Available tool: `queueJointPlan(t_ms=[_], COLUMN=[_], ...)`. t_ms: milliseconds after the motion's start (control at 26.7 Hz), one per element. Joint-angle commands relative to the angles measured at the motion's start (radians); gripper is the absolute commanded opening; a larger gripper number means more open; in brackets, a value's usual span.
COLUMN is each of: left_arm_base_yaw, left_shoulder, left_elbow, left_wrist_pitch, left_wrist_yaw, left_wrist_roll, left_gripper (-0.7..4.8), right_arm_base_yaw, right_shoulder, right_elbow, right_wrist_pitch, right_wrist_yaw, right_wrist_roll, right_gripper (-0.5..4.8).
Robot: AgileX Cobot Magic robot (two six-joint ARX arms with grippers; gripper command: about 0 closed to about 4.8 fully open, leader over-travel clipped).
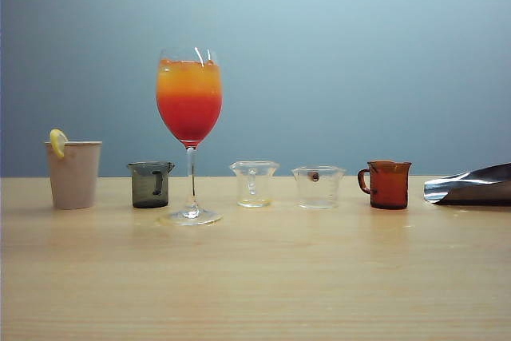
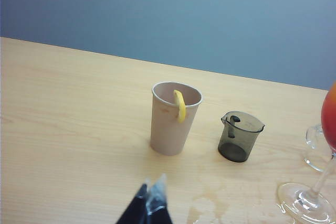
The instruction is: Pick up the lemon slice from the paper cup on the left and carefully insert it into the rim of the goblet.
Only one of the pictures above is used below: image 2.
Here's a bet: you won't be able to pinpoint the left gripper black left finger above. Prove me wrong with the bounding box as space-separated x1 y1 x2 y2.
115 178 149 224

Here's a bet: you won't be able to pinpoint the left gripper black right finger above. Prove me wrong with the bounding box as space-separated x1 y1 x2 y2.
145 173 174 224

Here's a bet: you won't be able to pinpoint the yellow lemon slice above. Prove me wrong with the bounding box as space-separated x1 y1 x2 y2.
173 89 187 124

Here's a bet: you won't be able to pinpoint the beige paper cup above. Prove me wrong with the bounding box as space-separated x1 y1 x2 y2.
150 81 204 156

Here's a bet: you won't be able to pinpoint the smoky grey measuring cup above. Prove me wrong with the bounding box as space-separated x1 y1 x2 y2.
217 111 266 163

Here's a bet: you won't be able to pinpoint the clear measuring cup yellow residue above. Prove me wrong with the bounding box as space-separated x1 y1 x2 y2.
303 123 332 174

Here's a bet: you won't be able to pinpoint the wine glass with orange-red drink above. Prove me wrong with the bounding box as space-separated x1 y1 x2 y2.
277 81 336 224

